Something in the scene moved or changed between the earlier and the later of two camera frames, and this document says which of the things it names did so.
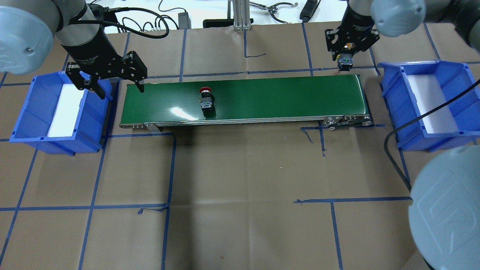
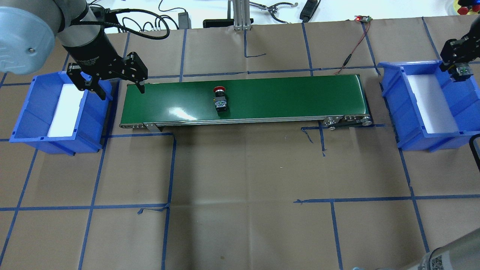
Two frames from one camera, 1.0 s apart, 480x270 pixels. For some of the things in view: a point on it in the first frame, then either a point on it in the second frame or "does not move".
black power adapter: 184,21 does not move
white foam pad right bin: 429,95 does not move
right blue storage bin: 411,89 does not move
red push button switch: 206,100 → 220,99
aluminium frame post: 241,15 does not move
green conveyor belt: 338,102 does not move
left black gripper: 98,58 does not move
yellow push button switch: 345,62 → 462,74
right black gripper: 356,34 → 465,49
